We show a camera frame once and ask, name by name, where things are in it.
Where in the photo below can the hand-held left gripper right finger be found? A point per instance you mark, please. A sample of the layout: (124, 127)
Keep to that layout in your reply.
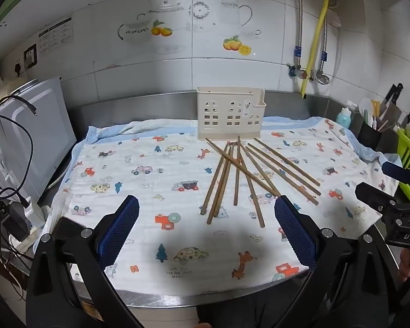
(295, 232)

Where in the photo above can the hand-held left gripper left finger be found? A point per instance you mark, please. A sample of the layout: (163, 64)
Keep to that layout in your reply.
(119, 232)

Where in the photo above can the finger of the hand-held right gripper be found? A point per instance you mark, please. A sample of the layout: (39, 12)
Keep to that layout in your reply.
(393, 170)
(372, 194)

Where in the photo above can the pile of wooden chopsticks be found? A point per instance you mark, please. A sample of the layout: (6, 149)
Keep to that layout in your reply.
(236, 177)

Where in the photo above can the beige plastic chopstick holder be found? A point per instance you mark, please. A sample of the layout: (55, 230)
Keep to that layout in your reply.
(218, 109)

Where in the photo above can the person's right hand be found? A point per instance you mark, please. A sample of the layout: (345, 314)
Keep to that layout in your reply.
(406, 264)

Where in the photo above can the black utensil cup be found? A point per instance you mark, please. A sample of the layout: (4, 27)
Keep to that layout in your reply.
(369, 136)

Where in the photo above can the dark flat device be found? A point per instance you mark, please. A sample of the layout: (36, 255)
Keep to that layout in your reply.
(70, 225)

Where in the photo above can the cartoon printed blanket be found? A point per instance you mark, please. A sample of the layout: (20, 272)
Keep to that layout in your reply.
(140, 184)

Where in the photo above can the orange utensil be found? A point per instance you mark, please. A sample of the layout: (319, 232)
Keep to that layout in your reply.
(375, 107)

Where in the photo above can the white spatula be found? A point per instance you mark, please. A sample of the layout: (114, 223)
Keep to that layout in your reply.
(365, 107)

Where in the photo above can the teal bottle white cap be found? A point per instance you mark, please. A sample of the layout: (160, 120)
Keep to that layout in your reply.
(344, 118)

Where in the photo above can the black power adapter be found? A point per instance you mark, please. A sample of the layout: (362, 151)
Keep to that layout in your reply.
(13, 225)

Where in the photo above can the steel angle valve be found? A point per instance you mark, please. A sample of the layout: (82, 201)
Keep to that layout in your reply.
(323, 79)

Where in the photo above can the white microwave oven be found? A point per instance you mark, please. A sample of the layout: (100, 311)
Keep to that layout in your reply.
(37, 133)

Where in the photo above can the black wall socket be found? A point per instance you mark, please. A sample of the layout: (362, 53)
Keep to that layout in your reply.
(30, 56)

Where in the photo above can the wall notice sticker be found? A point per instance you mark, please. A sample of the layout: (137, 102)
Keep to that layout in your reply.
(54, 36)

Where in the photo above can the teaware and fruit wall decal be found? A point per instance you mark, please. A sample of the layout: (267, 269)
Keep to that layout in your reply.
(198, 10)

